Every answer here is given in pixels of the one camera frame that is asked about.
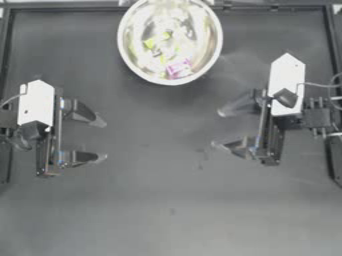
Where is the pink candy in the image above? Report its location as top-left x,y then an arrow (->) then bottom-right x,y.
164,58 -> 196,80

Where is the steel bowl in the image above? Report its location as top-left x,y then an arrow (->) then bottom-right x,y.
117,0 -> 225,87

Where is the gripper white camera mount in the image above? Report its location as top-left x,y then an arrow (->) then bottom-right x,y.
11,78 -> 57,152
266,52 -> 308,118

